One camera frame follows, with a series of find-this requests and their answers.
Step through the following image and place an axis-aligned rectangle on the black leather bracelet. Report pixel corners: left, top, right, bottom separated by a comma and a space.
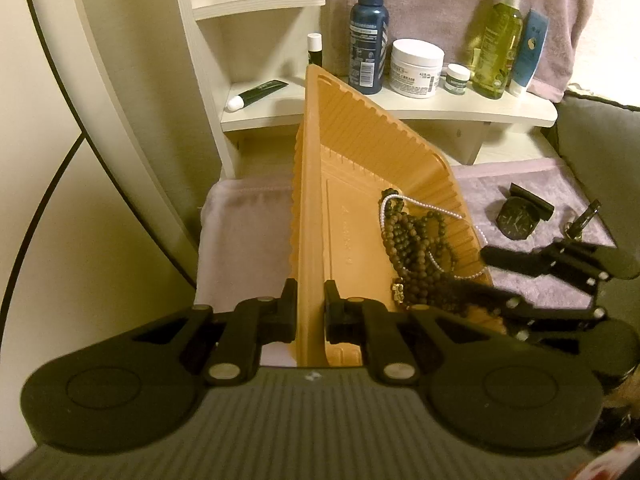
563, 199, 604, 242

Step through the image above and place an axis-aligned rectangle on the black wrist watch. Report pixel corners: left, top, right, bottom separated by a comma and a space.
496, 183, 554, 240

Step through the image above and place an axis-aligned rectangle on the brown wooden bead necklace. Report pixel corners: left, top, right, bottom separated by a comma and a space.
380, 187, 452, 309

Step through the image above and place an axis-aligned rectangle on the white pearl necklace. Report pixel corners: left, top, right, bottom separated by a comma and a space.
377, 193, 492, 282

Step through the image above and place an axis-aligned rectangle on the orange plastic tray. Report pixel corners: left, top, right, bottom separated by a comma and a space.
291, 65, 491, 366

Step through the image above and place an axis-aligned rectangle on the mauve velvet table cloth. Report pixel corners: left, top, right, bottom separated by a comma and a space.
194, 156, 618, 369

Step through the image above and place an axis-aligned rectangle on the grey green cushion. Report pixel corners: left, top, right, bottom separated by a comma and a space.
544, 89, 640, 266

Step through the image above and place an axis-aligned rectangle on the green oil spray bottle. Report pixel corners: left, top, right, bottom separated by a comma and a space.
472, 0, 523, 100

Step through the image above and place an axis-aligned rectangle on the black tube white cap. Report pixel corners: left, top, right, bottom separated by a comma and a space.
226, 79, 288, 113

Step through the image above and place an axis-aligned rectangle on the small green-label jar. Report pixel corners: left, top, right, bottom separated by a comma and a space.
444, 63, 471, 96

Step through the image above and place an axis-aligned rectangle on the blue white tube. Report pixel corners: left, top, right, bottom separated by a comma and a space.
508, 9, 549, 96

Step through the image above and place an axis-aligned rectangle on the white cream jar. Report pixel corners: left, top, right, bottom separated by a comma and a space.
390, 38, 445, 99

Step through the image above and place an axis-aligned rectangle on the small black white-capped bottle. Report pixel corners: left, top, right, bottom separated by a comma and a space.
307, 32, 323, 66

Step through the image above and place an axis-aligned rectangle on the mauve hanging towel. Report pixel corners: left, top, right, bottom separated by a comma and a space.
322, 0, 599, 104

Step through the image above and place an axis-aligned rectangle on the dark blue spray bottle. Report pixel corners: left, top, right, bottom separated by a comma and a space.
348, 0, 390, 96

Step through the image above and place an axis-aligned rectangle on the white corner shelf unit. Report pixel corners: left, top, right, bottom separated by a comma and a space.
177, 0, 558, 178

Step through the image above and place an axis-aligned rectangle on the black curved cable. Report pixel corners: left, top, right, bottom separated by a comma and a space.
0, 131, 87, 326

